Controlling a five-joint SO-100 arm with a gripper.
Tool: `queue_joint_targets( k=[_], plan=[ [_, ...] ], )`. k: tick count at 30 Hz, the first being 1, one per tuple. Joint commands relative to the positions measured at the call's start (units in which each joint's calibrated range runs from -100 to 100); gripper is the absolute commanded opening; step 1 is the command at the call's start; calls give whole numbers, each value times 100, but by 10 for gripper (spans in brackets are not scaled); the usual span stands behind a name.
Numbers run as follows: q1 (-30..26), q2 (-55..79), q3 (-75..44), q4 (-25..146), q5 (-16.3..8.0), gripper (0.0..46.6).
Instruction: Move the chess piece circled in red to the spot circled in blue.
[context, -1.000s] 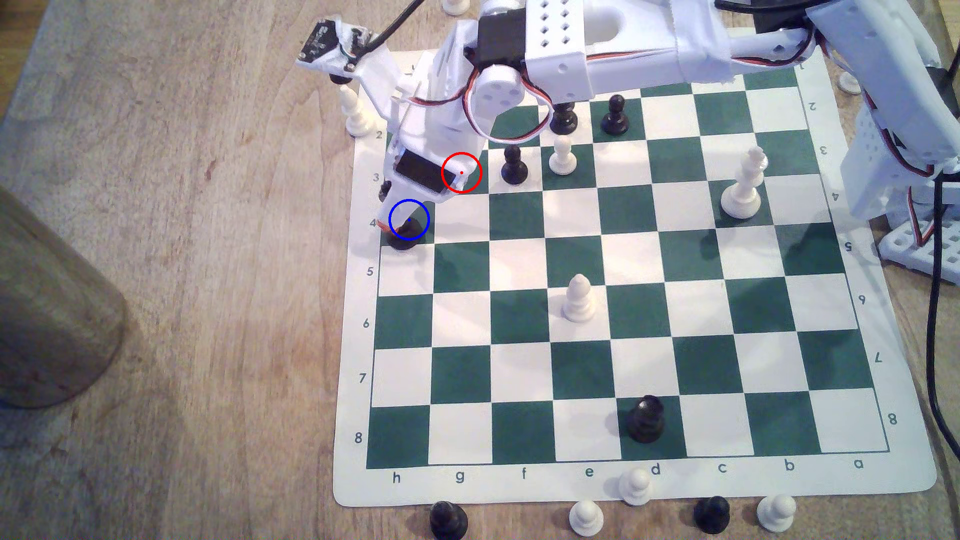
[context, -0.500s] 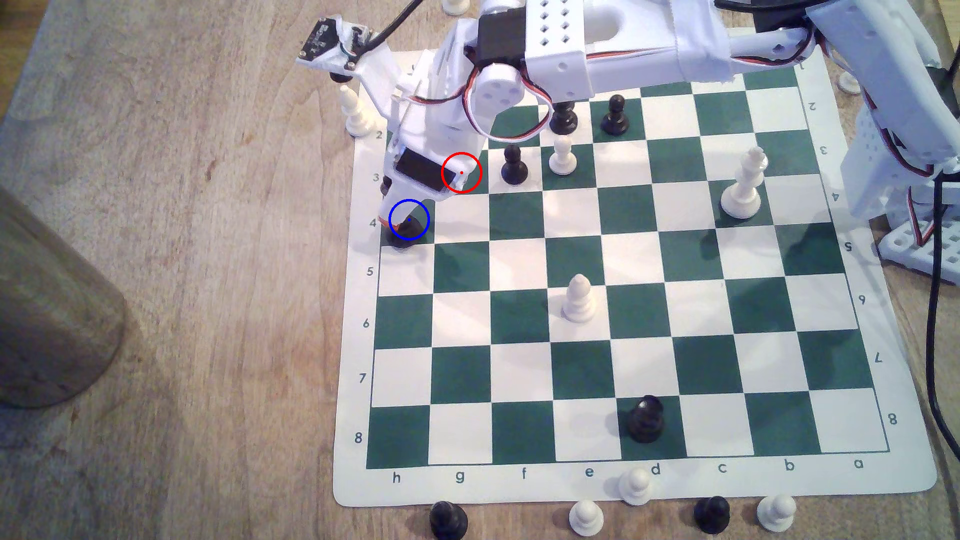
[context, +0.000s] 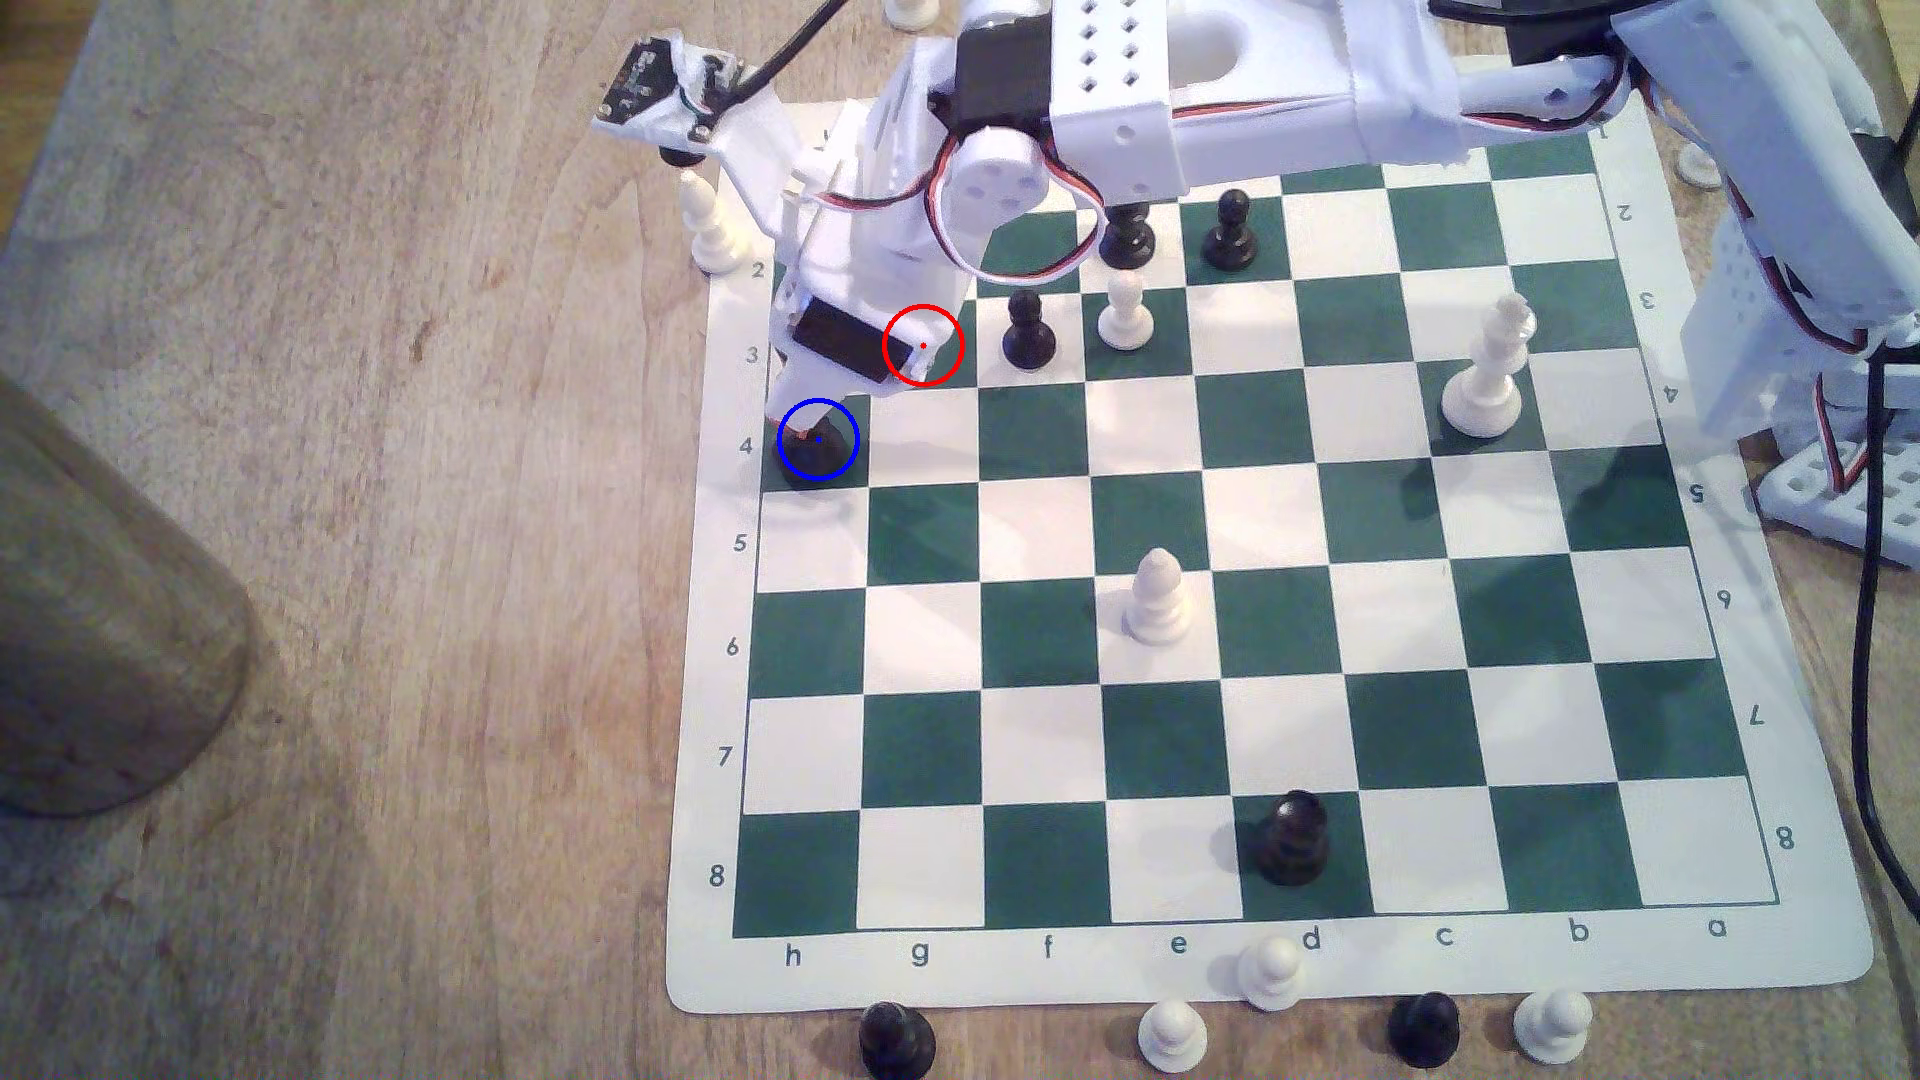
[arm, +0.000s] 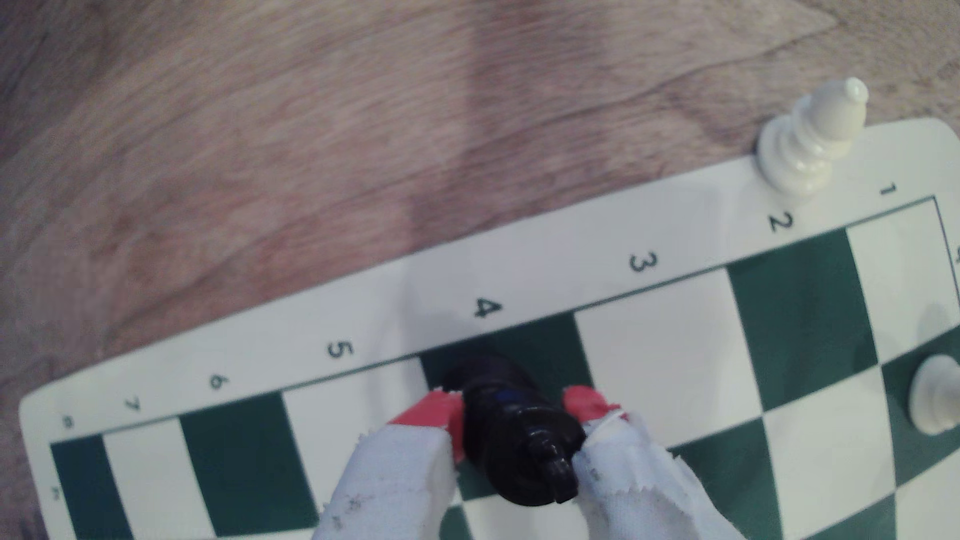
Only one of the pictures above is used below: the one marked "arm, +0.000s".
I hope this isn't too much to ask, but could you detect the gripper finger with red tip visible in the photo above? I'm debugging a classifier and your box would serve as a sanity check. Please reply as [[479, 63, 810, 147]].
[[562, 385, 744, 540], [311, 389, 467, 540]]

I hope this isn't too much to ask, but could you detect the black king chess piece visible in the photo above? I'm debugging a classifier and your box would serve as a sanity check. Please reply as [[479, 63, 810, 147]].
[[445, 355, 588, 508]]

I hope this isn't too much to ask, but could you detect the green and white chess mat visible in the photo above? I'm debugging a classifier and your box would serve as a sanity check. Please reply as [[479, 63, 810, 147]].
[[18, 117, 960, 540]]

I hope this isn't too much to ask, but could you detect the white bishop chess piece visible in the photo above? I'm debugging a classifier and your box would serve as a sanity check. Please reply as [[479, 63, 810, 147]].
[[755, 76, 870, 198]]

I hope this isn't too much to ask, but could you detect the white pawn on board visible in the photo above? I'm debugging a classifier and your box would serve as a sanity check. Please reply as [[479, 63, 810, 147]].
[[906, 353, 960, 437]]

